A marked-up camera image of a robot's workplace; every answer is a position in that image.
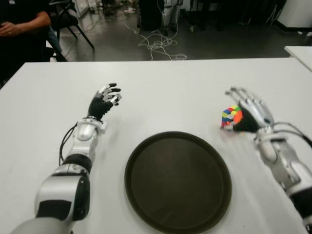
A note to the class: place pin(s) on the glass display cabinet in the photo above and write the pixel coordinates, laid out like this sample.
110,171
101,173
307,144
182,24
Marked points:
81,6

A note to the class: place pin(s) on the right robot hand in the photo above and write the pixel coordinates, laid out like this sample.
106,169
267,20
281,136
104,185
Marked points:
256,112

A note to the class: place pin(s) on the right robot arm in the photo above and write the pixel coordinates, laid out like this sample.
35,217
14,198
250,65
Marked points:
270,151

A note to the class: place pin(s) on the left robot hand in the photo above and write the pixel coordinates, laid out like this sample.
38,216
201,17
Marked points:
98,107

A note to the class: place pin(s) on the black chair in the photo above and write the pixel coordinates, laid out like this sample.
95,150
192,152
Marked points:
68,19

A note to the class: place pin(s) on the white pillar black base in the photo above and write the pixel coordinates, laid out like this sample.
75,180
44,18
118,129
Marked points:
297,12

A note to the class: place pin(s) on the dark brown round plate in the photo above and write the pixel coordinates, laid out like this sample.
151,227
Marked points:
178,182

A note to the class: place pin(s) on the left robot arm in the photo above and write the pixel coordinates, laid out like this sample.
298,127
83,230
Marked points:
84,130

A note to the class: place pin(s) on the white side table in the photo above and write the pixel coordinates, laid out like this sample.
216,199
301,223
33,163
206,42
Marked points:
301,54

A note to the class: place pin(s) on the seated person black shirt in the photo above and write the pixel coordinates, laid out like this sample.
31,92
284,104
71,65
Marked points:
19,26

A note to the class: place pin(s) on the colourful Rubik's cube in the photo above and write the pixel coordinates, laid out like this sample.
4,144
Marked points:
231,115

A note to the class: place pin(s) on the black cabinet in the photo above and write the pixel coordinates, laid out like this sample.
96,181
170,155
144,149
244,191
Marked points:
150,14

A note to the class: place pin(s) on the black wheeled stand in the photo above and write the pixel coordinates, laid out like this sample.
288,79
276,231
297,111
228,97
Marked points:
192,28

